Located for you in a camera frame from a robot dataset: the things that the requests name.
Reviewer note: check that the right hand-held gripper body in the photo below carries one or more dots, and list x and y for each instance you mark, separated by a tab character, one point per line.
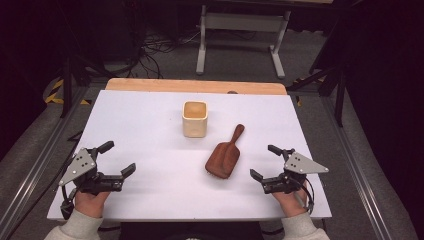
300	164

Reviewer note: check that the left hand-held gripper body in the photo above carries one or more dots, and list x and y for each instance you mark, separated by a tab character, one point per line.
80	165

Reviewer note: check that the brown wooden scoop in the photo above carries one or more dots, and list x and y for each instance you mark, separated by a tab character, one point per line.
224	160

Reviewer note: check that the cream square cup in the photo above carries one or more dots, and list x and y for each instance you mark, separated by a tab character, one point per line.
195	125

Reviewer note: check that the person's right hand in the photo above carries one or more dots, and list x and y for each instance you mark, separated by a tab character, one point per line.
291	203

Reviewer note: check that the person's left hand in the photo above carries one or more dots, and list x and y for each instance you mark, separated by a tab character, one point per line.
90	204

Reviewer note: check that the white board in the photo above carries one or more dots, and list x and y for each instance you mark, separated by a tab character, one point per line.
150	190

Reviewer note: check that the black metal stand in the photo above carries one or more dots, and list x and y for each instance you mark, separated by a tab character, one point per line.
67	86
340	96

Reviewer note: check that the yellow black hazard tape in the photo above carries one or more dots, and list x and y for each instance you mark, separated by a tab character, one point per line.
53	96

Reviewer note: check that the aluminium rail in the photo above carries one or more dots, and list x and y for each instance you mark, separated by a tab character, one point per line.
36	163
356	166

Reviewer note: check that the grey metal desk frame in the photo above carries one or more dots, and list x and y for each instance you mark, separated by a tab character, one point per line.
245	21

